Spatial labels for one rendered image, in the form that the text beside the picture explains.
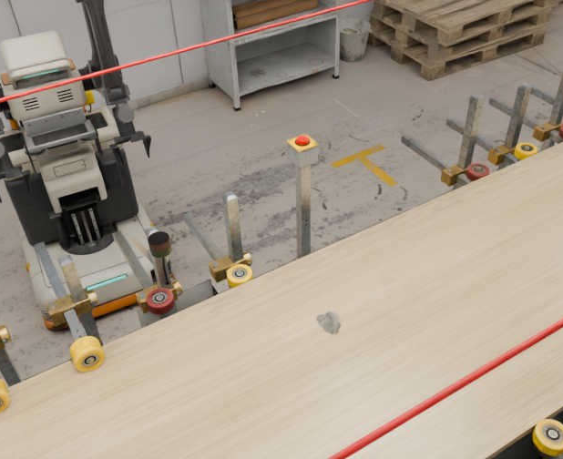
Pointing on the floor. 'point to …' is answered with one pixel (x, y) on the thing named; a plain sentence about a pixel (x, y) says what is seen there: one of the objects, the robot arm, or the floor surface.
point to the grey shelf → (268, 47)
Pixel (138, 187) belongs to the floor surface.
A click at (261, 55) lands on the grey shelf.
